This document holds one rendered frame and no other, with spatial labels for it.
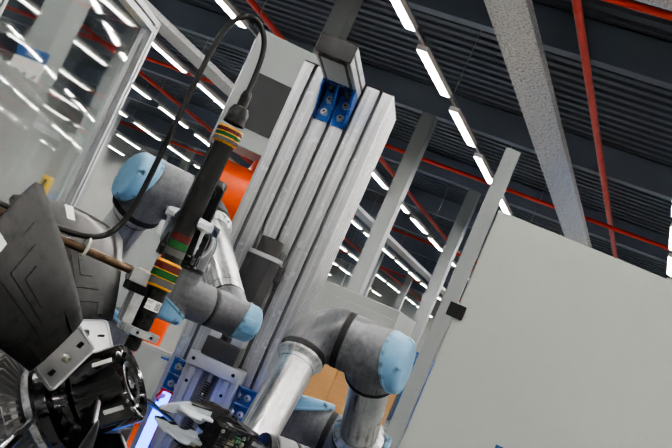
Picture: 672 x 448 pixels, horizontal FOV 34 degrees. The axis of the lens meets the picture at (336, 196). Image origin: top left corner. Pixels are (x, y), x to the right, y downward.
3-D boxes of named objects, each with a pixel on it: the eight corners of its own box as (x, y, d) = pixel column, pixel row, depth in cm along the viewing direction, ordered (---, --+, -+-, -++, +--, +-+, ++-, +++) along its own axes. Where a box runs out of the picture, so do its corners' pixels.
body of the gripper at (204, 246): (195, 268, 185) (199, 272, 197) (216, 221, 186) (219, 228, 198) (153, 250, 185) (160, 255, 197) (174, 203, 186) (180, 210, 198)
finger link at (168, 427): (163, 426, 179) (212, 440, 183) (153, 412, 184) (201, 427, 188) (155, 443, 179) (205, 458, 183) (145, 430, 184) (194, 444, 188)
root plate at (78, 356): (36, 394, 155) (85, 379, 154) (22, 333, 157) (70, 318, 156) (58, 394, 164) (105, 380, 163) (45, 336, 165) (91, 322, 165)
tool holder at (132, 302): (111, 326, 171) (138, 268, 173) (100, 318, 178) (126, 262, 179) (162, 347, 175) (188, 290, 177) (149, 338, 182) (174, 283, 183)
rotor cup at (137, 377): (48, 455, 158) (135, 429, 157) (26, 356, 161) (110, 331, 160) (82, 450, 172) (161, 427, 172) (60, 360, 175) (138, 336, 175)
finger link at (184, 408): (176, 401, 179) (222, 422, 183) (166, 389, 184) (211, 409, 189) (166, 418, 179) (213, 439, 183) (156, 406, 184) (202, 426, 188)
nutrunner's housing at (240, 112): (122, 347, 174) (242, 86, 180) (115, 342, 178) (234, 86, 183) (144, 356, 176) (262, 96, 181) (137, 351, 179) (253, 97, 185)
